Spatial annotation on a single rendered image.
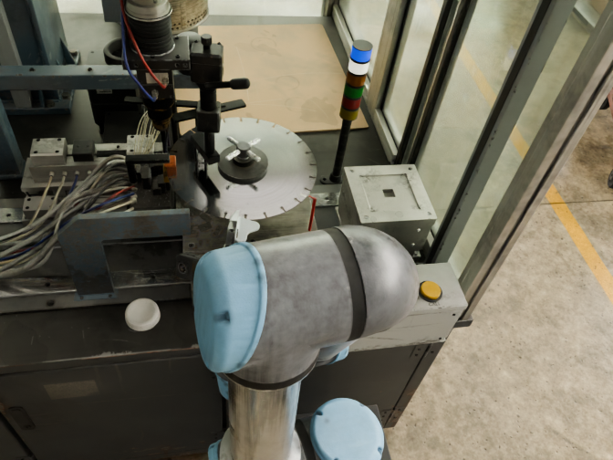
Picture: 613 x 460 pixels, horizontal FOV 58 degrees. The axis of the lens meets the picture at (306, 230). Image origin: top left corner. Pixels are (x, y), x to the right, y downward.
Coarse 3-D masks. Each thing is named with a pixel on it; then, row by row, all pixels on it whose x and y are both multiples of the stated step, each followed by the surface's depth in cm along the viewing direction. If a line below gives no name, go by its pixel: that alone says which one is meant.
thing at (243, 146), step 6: (228, 138) 120; (258, 138) 121; (234, 144) 119; (240, 144) 118; (246, 144) 118; (252, 144) 120; (240, 150) 117; (246, 150) 117; (228, 156) 116; (234, 156) 117; (240, 156) 119; (246, 156) 119; (252, 156) 117
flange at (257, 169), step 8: (224, 152) 122; (256, 152) 123; (264, 152) 124; (224, 160) 121; (232, 160) 121; (240, 160) 119; (248, 160) 119; (264, 160) 122; (224, 168) 119; (232, 168) 119; (240, 168) 119; (248, 168) 120; (256, 168) 120; (264, 168) 121; (232, 176) 118; (240, 176) 118; (248, 176) 118; (256, 176) 119
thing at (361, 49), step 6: (354, 42) 121; (360, 42) 121; (366, 42) 121; (354, 48) 120; (360, 48) 119; (366, 48) 120; (354, 54) 121; (360, 54) 120; (366, 54) 120; (354, 60) 121; (360, 60) 121; (366, 60) 121
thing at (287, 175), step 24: (264, 120) 133; (192, 144) 125; (216, 144) 125; (264, 144) 127; (288, 144) 128; (168, 168) 119; (192, 168) 120; (216, 168) 120; (288, 168) 123; (312, 168) 124; (192, 192) 115; (216, 192) 116; (240, 192) 116; (264, 192) 117; (288, 192) 118; (216, 216) 111; (240, 216) 112; (264, 216) 113
